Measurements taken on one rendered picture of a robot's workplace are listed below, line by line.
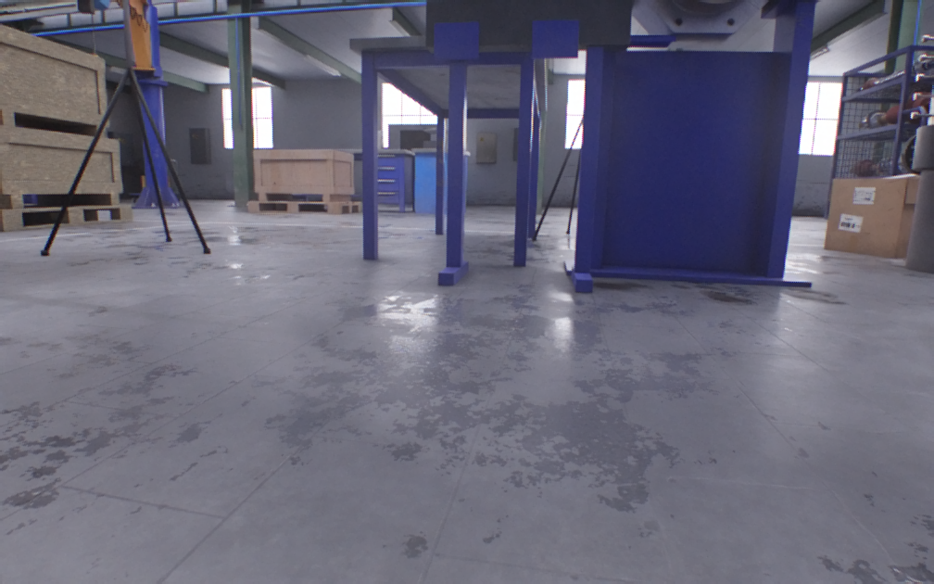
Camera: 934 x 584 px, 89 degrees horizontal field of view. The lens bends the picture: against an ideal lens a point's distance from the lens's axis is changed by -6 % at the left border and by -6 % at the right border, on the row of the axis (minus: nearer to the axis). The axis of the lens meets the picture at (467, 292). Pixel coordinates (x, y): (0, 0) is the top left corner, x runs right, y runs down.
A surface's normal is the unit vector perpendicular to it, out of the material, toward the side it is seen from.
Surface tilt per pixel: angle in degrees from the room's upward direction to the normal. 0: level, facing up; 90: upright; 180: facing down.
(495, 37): 90
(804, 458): 0
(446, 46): 90
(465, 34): 90
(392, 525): 0
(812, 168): 90
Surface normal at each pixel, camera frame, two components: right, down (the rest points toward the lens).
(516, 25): -0.16, 0.18
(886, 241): -0.97, 0.03
